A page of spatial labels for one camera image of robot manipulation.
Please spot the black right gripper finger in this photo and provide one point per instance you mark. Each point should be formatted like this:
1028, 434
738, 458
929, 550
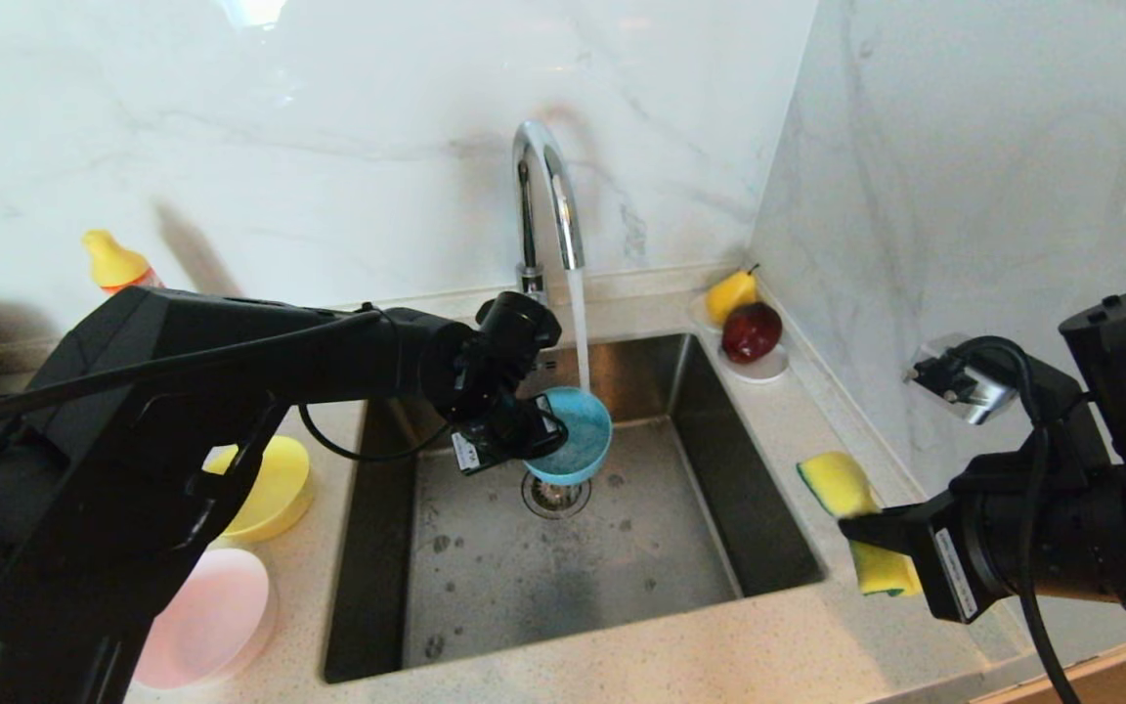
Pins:
886, 528

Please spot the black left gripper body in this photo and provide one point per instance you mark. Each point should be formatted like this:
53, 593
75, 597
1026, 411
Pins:
499, 352

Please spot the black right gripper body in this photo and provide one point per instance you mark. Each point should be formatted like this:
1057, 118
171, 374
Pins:
1091, 528

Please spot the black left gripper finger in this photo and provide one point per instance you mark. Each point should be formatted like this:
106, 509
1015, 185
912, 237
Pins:
545, 432

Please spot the blue plastic bowl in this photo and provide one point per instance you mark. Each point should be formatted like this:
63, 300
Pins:
583, 435

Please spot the yellow green sponge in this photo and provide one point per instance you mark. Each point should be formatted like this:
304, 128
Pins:
832, 484

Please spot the chrome gooseneck faucet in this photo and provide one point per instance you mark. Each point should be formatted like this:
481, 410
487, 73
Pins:
531, 225

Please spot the yellow capped dish soap bottle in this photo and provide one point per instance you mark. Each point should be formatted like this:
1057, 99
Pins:
113, 262

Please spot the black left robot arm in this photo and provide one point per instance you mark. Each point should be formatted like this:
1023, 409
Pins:
182, 391

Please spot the stainless steel sink basin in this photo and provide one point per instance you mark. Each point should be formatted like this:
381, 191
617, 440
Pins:
573, 577

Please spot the round metal drain strainer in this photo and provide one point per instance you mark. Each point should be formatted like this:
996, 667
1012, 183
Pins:
555, 497

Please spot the running water stream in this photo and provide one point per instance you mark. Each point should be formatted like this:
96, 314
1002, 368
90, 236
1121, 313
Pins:
580, 332

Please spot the yellow pear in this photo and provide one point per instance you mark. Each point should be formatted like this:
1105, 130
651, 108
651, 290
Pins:
727, 296

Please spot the dark red apple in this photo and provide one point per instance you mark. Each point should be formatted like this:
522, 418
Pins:
750, 332

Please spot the yellow plastic bowl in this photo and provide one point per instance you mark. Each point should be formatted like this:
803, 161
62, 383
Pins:
280, 489

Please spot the pink plastic bowl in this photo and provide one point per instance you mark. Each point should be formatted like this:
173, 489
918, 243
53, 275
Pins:
216, 616

